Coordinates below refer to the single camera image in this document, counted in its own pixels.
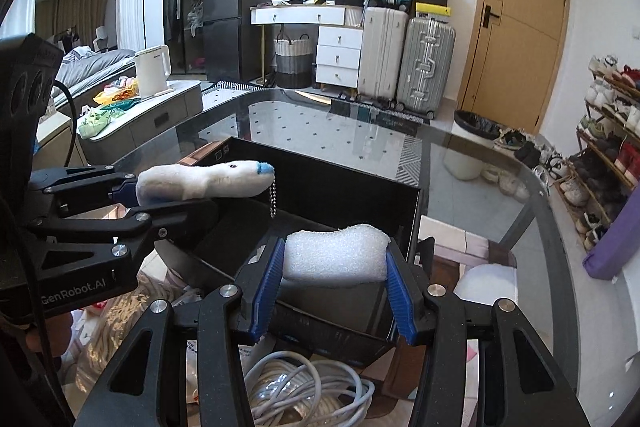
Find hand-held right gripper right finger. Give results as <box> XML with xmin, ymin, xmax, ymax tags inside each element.
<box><xmin>382</xmin><ymin>237</ymin><xmax>591</xmax><ymax>427</ymax></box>

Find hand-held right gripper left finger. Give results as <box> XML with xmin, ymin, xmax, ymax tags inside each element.
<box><xmin>82</xmin><ymin>234</ymin><xmax>288</xmax><ymax>427</ymax></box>

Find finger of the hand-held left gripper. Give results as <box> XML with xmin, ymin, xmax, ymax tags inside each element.
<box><xmin>27</xmin><ymin>164</ymin><xmax>138</xmax><ymax>210</ymax></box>
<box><xmin>30</xmin><ymin>199</ymin><xmax>221</xmax><ymax>258</ymax></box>

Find white plush toy blue nose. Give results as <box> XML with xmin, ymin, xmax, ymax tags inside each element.
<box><xmin>136</xmin><ymin>159</ymin><xmax>277</xmax><ymax>220</ymax></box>

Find bagged beige rope bundle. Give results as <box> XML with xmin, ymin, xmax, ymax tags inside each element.
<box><xmin>75</xmin><ymin>269</ymin><xmax>211</xmax><ymax>403</ymax></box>

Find white foam piece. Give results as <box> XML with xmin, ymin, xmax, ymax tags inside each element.
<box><xmin>281</xmin><ymin>223</ymin><xmax>391</xmax><ymax>284</ymax></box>

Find white cable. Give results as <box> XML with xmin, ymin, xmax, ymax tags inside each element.
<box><xmin>245</xmin><ymin>352</ymin><xmax>376</xmax><ymax>427</ymax></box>

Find black cardboard box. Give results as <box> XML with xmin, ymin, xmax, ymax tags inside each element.
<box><xmin>152</xmin><ymin>136</ymin><xmax>423</xmax><ymax>370</ymax></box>

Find person's left hand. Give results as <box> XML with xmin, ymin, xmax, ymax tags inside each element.
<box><xmin>22</xmin><ymin>312</ymin><xmax>71</xmax><ymax>370</ymax></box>

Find green bag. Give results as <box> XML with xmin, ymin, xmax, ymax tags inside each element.
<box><xmin>77</xmin><ymin>107</ymin><xmax>113</xmax><ymax>140</ymax></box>

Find grey side table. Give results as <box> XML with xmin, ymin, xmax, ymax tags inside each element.
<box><xmin>75</xmin><ymin>79</ymin><xmax>203</xmax><ymax>165</ymax></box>

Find yellow snack bag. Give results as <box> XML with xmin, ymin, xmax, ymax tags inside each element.
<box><xmin>94</xmin><ymin>84</ymin><xmax>138</xmax><ymax>105</ymax></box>

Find white electric kettle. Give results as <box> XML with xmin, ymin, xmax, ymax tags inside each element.
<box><xmin>134</xmin><ymin>46</ymin><xmax>173</xmax><ymax>100</ymax></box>

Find bed with grey bedding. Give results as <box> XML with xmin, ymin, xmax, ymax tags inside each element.
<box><xmin>52</xmin><ymin>47</ymin><xmax>138</xmax><ymax>102</ymax></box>

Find white trash bin black liner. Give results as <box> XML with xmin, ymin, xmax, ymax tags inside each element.
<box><xmin>442</xmin><ymin>109</ymin><xmax>501</xmax><ymax>182</ymax></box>

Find beige curtain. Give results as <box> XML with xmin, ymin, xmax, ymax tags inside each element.
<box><xmin>37</xmin><ymin>0</ymin><xmax>108</xmax><ymax>48</ymax></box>

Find rows of assorted shoes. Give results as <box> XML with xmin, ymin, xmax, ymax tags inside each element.
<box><xmin>482</xmin><ymin>54</ymin><xmax>640</xmax><ymax>253</ymax></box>

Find grey and white laundry basket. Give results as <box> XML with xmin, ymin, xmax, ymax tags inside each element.
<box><xmin>272</xmin><ymin>33</ymin><xmax>315</xmax><ymax>90</ymax></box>

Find black refrigerator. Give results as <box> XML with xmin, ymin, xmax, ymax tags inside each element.
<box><xmin>202</xmin><ymin>0</ymin><xmax>281</xmax><ymax>84</ymax></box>

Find purple yoga mat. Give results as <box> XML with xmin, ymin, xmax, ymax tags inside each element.
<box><xmin>581</xmin><ymin>202</ymin><xmax>640</xmax><ymax>282</ymax></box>

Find silver suitcase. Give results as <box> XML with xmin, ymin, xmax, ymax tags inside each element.
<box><xmin>397</xmin><ymin>16</ymin><xmax>457</xmax><ymax>112</ymax></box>

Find white drawer cabinet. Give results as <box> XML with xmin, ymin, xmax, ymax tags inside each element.
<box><xmin>315</xmin><ymin>26</ymin><xmax>365</xmax><ymax>95</ymax></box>

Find white vanity desk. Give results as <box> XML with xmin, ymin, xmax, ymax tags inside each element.
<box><xmin>250</xmin><ymin>1</ymin><xmax>373</xmax><ymax>88</ymax></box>

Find white suitcase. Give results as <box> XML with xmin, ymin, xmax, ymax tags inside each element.
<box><xmin>357</xmin><ymin>4</ymin><xmax>410</xmax><ymax>105</ymax></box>

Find wooden shoe rack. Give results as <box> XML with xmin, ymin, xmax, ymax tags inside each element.
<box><xmin>555</xmin><ymin>54</ymin><xmax>640</xmax><ymax>253</ymax></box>

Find wooden door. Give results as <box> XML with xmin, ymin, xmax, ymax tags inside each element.
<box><xmin>457</xmin><ymin>0</ymin><xmax>571</xmax><ymax>135</ymax></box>

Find black cable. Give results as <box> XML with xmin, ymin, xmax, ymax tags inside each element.
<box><xmin>52</xmin><ymin>79</ymin><xmax>81</xmax><ymax>170</ymax></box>

